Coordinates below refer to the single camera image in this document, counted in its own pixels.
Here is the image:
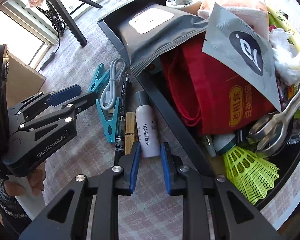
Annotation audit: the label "teal plastic clothespin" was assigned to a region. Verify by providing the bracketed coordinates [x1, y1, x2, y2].
[96, 97, 120, 143]

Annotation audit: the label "wooden clothespin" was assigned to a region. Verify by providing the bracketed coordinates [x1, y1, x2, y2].
[125, 112, 136, 155]

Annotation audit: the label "small white bottle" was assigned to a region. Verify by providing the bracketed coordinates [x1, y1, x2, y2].
[135, 90, 160, 158]

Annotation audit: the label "person's left hand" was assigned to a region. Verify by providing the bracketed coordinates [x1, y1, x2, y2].
[3, 162, 47, 197]

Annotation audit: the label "light wooden board box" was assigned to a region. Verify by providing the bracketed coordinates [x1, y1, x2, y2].
[6, 49, 45, 108]

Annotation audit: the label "black gel pen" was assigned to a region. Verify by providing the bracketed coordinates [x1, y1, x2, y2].
[114, 74, 132, 166]

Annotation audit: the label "yellow green shuttlecock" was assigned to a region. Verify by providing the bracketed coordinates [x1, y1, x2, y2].
[213, 133, 279, 205]

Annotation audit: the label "black storage tray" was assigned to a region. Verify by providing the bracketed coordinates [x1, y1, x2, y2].
[97, 0, 300, 211]

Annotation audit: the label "red gift bag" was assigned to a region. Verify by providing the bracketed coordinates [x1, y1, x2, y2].
[160, 34, 275, 136]

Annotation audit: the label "black wet wipe pack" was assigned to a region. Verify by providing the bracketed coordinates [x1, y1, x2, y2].
[119, 4, 208, 76]

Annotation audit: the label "black tripod stand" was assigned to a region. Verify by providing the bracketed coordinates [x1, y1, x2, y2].
[46, 0, 103, 47]

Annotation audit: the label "metal tongs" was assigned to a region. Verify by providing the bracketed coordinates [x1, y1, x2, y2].
[247, 84, 300, 158]

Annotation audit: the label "grey logo sachet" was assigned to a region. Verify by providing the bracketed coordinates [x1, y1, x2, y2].
[202, 3, 281, 112]

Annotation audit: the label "white crumpled plastic bag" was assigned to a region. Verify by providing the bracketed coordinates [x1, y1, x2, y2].
[269, 28, 300, 86]

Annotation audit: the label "orange white tissue pack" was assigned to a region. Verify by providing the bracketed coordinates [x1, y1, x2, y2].
[197, 0, 269, 40]

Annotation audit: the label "black inline switch controller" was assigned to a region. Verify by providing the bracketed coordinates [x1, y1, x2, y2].
[39, 51, 56, 71]

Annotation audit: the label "white coiled usb cable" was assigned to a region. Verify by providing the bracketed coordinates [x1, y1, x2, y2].
[99, 57, 127, 111]

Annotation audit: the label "black power cable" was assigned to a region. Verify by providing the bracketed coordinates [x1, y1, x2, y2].
[21, 0, 65, 54]

